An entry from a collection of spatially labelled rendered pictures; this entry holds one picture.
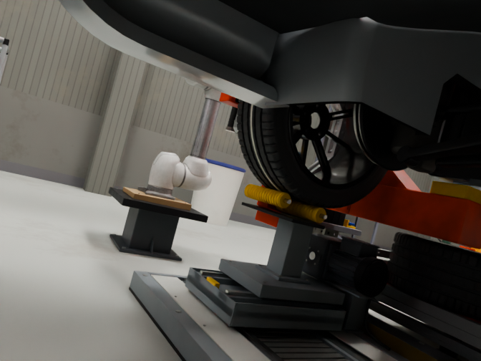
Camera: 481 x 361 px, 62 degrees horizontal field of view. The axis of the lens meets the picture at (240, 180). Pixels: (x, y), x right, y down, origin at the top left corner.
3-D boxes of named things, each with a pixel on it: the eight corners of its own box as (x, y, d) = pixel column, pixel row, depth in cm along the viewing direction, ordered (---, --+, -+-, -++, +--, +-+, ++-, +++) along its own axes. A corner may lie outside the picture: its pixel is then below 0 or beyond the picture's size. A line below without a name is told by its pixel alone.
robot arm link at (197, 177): (170, 184, 257) (200, 190, 270) (180, 190, 244) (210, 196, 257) (202, 67, 253) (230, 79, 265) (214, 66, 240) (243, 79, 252)
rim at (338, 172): (263, 118, 128) (348, 18, 141) (228, 119, 148) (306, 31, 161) (340, 215, 151) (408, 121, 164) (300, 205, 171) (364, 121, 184)
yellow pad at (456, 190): (464, 198, 141) (468, 185, 141) (429, 193, 153) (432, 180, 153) (484, 206, 149) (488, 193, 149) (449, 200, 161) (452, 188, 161)
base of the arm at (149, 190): (135, 190, 248) (137, 181, 248) (169, 197, 256) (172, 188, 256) (138, 193, 231) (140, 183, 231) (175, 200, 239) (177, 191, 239)
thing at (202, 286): (228, 329, 124) (236, 299, 124) (184, 288, 154) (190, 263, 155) (340, 333, 150) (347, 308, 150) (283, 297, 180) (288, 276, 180)
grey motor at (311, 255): (361, 351, 137) (386, 251, 137) (287, 303, 173) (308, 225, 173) (394, 351, 146) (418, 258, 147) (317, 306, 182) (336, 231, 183)
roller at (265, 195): (281, 208, 141) (285, 192, 141) (239, 195, 166) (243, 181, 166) (293, 210, 144) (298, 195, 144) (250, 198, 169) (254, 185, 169)
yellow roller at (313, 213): (317, 223, 141) (321, 208, 141) (270, 208, 166) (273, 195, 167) (329, 226, 144) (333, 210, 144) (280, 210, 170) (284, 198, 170)
